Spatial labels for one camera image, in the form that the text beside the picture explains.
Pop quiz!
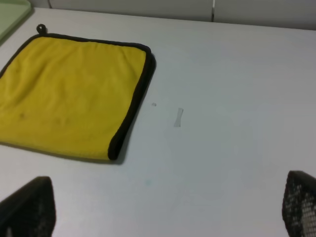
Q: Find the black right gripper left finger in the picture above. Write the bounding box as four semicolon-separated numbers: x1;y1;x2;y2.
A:
0;176;56;237

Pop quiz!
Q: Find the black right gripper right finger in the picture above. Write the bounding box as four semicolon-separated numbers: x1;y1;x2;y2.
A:
282;170;316;237

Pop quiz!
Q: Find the yellow towel with black trim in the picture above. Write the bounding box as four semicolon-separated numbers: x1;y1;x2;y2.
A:
0;24;156;160

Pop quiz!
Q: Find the light green tray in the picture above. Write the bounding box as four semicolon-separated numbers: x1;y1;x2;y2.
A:
0;0;33;45

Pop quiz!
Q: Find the clear tape strip on table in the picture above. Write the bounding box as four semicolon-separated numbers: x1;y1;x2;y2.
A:
174;108;183;127

